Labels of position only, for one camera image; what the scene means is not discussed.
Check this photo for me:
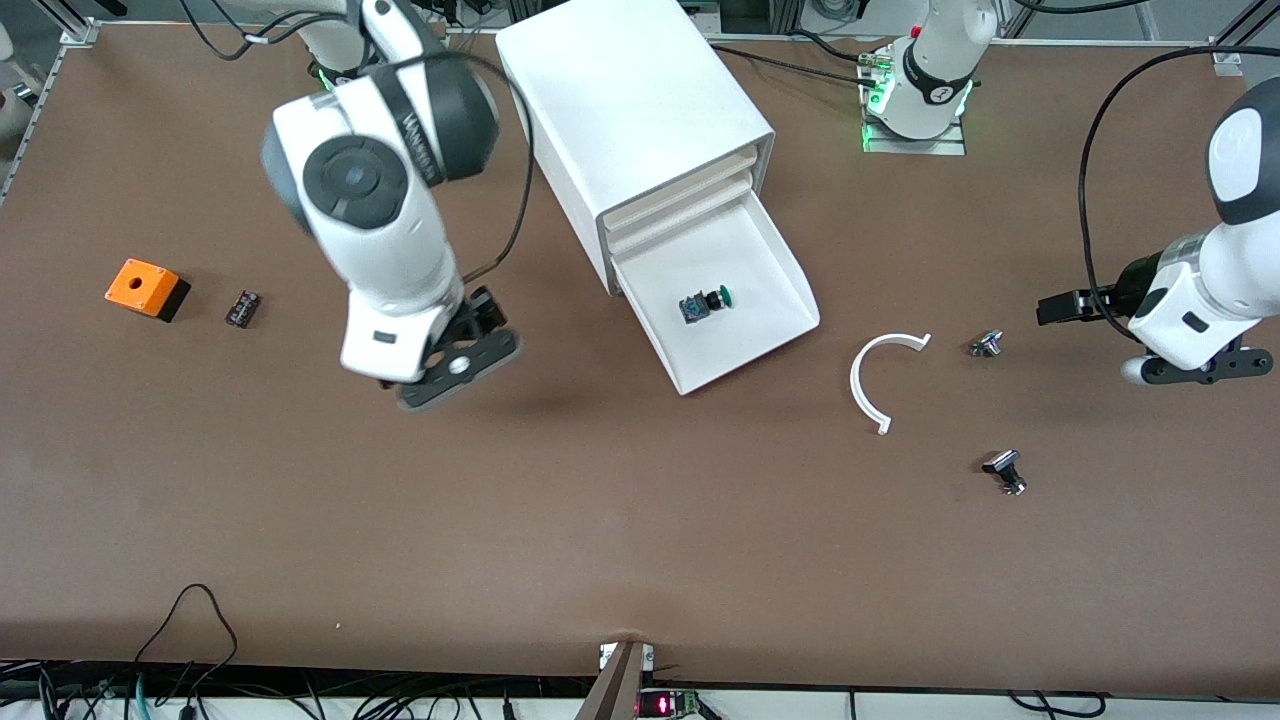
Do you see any black cable behind cabinet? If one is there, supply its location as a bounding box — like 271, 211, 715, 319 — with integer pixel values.
700, 42, 886, 81

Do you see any tangled black cable bundle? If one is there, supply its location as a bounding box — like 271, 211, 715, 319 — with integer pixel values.
0, 655, 601, 720

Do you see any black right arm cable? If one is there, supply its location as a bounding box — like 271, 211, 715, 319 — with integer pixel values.
380, 50, 536, 286

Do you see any device with red display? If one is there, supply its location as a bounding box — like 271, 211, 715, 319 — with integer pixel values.
637, 688, 701, 719

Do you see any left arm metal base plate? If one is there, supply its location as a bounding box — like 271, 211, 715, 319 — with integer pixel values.
860, 40, 969, 157

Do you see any orange button enclosure box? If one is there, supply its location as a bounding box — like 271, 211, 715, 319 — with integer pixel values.
104, 258, 192, 324

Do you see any white drawer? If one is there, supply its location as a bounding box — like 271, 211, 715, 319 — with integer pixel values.
610, 188, 822, 397
604, 168, 758, 251
600, 146, 763, 231

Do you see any brown grey camera post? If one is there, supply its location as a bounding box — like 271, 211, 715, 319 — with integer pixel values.
575, 640, 646, 720

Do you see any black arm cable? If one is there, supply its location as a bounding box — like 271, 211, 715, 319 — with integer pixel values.
380, 50, 536, 286
1077, 42, 1280, 346

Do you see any white drawer cabinet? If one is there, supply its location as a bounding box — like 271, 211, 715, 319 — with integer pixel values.
495, 0, 776, 298

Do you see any black and silver knob part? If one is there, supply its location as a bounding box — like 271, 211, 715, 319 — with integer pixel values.
981, 449, 1029, 497

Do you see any black looped cable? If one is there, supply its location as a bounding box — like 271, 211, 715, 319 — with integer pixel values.
133, 584, 239, 691

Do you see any green push button switch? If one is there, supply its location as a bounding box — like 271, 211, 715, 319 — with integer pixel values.
678, 285, 733, 326

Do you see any white curved plastic strip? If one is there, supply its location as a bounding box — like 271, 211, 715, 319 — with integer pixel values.
850, 332, 933, 437

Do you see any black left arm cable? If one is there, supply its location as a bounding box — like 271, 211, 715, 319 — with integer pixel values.
1077, 42, 1280, 346

